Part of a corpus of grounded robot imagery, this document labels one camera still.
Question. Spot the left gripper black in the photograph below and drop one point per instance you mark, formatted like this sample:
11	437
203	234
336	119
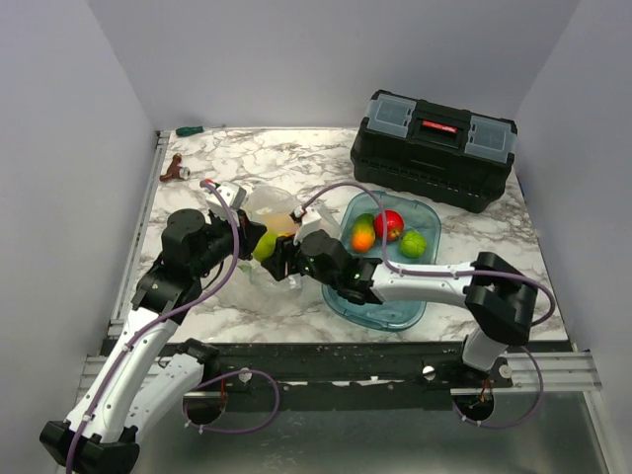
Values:
251	232

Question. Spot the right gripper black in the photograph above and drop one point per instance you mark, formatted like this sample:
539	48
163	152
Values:
285	252

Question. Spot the orange green fake mango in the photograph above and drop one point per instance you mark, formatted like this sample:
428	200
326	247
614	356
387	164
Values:
363	234

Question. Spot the light green fake pear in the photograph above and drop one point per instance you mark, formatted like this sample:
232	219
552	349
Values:
265	247

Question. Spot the translucent printed plastic bag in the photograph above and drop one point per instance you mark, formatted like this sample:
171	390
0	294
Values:
263	284

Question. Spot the red fake fruit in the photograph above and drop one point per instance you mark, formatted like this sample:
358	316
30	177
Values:
390	224

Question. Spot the green fake fruit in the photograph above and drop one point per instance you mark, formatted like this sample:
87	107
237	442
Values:
412	244

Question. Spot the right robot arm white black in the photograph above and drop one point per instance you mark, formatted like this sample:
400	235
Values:
499	297

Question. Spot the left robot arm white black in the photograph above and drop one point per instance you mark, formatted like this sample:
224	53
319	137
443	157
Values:
103	433

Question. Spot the brown water tap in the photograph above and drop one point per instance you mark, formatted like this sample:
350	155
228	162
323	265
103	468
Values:
176	171

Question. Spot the teal transparent plastic tray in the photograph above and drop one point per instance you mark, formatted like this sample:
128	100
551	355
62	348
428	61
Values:
391	316

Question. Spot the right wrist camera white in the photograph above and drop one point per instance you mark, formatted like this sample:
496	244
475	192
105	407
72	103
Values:
307	219

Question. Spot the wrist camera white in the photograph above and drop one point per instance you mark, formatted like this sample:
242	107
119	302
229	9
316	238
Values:
307	219
232	194

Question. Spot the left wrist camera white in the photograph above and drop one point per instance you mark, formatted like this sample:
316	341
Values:
232	194

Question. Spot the green handled screwdriver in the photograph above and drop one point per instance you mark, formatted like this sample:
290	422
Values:
187	131

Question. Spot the black toolbox red handle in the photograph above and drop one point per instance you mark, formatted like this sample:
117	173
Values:
449	155

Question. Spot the black mounting base rail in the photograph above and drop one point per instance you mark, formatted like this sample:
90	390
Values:
339	377

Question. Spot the aluminium frame rail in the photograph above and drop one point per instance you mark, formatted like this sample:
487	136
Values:
557	372

